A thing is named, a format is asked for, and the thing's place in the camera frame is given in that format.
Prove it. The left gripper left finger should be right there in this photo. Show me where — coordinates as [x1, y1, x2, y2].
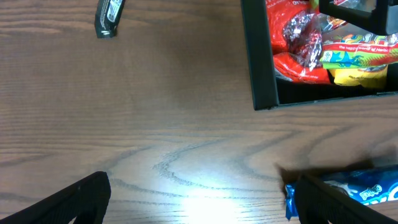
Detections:
[1, 171, 111, 224]

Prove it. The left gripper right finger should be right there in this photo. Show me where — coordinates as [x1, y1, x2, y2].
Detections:
[294, 174, 397, 224]

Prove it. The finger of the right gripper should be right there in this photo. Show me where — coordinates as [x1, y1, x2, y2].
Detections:
[318, 0, 397, 35]

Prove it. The green Haribo gummy bag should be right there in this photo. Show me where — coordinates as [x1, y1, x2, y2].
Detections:
[320, 0, 397, 70]

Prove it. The yellow snack bag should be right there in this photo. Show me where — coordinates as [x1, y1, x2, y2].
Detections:
[329, 65, 388, 89]

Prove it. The blue Oreo cookie pack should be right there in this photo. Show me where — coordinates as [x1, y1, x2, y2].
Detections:
[285, 165, 397, 220]

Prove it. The red candy bag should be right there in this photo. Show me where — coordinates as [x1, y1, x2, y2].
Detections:
[265, 0, 330, 84]

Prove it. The black open gift box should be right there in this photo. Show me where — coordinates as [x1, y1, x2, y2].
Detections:
[241, 0, 397, 111]

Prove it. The small black wrapped bar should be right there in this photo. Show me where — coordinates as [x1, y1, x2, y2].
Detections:
[94, 0, 126, 39]

